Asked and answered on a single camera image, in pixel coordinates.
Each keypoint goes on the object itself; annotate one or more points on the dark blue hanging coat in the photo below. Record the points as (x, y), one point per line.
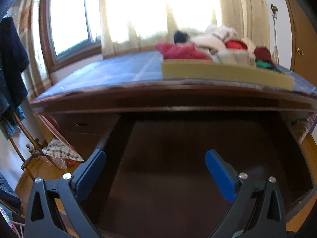
(14, 60)

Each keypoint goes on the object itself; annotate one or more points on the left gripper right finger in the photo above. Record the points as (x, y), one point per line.
(268, 215)

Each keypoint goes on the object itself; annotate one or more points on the red garment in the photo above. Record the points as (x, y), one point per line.
(262, 54)

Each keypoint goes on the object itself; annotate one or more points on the left side curtain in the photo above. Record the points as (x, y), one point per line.
(36, 76)

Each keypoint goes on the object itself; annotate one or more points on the wooden wardrobe door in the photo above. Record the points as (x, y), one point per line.
(303, 42)

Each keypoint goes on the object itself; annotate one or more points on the grey clothes pile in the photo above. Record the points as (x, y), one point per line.
(8, 194)

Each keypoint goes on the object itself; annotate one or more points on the dark blue underwear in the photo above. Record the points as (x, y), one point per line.
(180, 37)

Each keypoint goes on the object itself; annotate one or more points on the grey underwear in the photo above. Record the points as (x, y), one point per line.
(236, 57)

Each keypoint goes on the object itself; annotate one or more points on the blue checked table cloth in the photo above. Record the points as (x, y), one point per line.
(135, 68)

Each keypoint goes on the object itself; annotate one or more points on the green black underwear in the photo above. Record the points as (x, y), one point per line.
(267, 66)

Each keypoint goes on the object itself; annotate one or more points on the cream patterned curtain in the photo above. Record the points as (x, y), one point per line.
(138, 25)

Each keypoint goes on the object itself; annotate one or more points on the brown framed window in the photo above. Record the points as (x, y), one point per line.
(69, 31)

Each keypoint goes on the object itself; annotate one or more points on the curtain tieback tassel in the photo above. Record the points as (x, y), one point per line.
(275, 54)

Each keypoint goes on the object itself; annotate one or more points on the beige dotted bra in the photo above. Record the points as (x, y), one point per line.
(250, 45)

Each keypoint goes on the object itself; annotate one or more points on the checked cloth on floor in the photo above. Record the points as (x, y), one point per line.
(58, 149)

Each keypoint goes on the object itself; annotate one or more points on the white dotted underwear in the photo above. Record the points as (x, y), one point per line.
(222, 32)

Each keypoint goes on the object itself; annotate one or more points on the small red underwear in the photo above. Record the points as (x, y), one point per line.
(236, 44)

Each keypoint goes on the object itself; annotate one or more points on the yellow foam tray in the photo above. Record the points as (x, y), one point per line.
(203, 69)

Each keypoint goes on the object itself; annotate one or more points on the open dark wooden drawer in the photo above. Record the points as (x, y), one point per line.
(155, 182)

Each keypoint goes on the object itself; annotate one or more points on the dark wooden dresser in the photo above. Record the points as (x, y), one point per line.
(80, 118)

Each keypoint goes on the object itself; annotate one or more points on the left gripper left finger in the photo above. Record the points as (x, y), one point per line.
(43, 219)

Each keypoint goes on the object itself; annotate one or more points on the cream bra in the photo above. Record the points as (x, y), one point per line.
(209, 41)

